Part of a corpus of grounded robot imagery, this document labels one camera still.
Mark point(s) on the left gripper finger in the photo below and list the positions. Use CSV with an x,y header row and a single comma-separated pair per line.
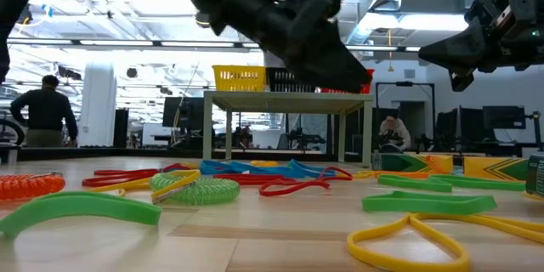
x,y
319,59

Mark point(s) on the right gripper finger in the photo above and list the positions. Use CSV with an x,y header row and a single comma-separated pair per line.
x,y
463,49

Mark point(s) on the blue rubber band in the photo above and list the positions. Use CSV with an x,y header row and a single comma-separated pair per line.
x,y
217,166
306,169

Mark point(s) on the amber coil wristband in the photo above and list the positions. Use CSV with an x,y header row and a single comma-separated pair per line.
x,y
263,163

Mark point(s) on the yellow rubber band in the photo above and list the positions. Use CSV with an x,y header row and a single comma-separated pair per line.
x,y
370,174
178,183
353,244
533,196

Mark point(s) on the red rubber band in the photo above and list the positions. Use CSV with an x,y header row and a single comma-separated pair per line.
x,y
293,187
246,177
110,181

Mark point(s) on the orange rubber band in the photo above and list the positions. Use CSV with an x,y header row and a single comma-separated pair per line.
x,y
408,175

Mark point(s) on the green rubber band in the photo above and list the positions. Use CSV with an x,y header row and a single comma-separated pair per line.
x,y
489,186
76,206
425,208
425,186

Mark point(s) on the yellow green crayon box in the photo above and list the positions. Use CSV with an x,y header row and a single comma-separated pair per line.
x,y
416,164
536,176
497,170

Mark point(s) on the green coil wristband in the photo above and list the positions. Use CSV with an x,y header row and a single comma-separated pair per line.
x,y
204,193

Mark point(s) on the red-orange coil wristband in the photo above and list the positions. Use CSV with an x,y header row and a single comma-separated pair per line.
x,y
30,186

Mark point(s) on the black plastic basket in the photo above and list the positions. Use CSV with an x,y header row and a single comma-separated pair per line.
x,y
282,83

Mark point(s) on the pale green riser shelf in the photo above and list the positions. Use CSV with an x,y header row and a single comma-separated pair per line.
x,y
289,102

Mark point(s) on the red plastic basket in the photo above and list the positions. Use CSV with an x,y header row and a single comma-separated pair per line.
x,y
367,87

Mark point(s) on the yellow plastic basket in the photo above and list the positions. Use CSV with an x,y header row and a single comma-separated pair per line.
x,y
238,78

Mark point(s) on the yellow hanging tag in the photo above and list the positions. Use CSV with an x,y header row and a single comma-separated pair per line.
x,y
389,68

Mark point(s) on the black monitor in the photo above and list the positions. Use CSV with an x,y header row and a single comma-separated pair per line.
x,y
469,123
503,117
183,112

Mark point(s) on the person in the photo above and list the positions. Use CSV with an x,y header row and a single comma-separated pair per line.
x,y
395,134
44,110

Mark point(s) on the small clear bottle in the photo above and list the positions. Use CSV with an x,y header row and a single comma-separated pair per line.
x,y
376,161

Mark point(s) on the black round ceiling speaker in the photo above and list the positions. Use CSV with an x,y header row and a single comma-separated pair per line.
x,y
132,72

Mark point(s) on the white square column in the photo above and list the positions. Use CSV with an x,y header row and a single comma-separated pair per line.
x,y
98,106

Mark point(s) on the black ceiling camera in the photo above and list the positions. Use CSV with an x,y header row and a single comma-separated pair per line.
x,y
202,20

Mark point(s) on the black metal door frame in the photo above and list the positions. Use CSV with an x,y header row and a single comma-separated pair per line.
x,y
404,83

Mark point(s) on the long ceiling light rail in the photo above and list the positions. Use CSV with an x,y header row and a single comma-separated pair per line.
x,y
115,43

